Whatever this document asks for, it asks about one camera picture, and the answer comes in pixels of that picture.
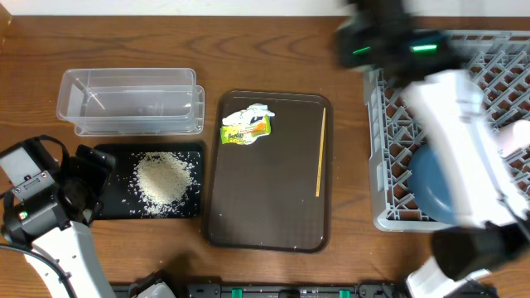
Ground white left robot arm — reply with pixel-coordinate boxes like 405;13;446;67
1;135;175;298

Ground crumpled white tissue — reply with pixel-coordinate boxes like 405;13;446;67
222;103;275;126

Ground yellow snack wrapper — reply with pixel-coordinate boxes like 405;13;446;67
220;116;272;145

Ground pile of rice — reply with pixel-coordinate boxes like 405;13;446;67
128;151;201;219

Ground grey dishwasher rack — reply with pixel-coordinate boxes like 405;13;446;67
364;30;529;233

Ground wooden chopstick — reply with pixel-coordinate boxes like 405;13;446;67
316;108;326;197

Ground dark blue plate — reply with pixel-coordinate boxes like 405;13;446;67
407;144;456;225

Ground pink cup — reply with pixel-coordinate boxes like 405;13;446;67
495;119;530;158

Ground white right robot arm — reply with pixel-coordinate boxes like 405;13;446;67
337;0;529;297

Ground brown serving tray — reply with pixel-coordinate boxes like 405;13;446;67
202;90;333;253

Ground black plastic tray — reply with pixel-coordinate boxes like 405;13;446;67
96;143;204;220

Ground clear plastic bin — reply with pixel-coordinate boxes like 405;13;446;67
56;68;198;123

